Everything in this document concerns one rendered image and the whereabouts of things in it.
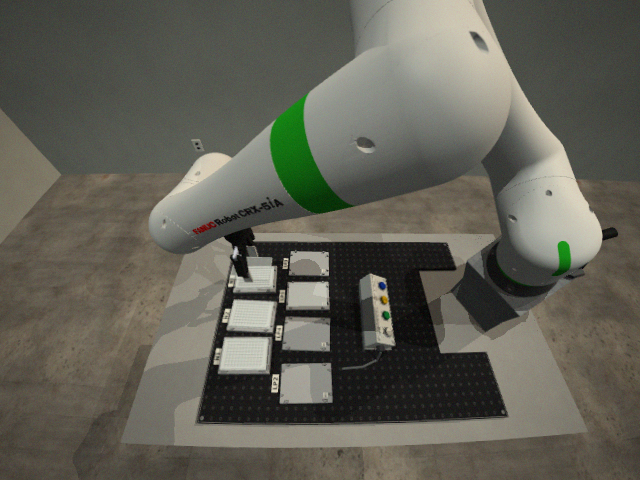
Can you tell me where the white button panel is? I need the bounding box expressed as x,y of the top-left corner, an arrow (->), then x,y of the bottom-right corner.
342,273 -> 395,370

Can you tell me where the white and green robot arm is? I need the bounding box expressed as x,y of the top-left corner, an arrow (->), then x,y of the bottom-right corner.
148,0 -> 618,297

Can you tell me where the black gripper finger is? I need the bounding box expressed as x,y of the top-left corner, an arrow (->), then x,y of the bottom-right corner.
246,229 -> 258,257
230,240 -> 254,282

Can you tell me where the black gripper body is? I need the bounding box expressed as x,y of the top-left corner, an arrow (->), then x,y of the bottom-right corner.
224,227 -> 251,250

